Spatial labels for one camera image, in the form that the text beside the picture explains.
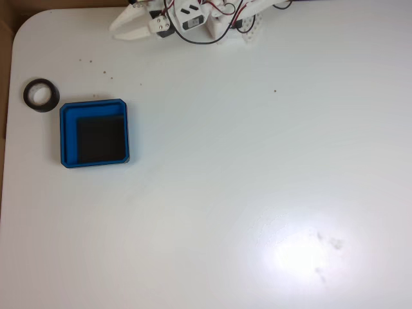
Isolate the black tape roll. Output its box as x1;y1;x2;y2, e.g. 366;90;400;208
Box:
23;78;61;114

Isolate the blue square box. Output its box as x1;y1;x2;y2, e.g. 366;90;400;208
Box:
59;98;131;169

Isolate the red servo wire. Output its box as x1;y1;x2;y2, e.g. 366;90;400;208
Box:
160;0;176;19

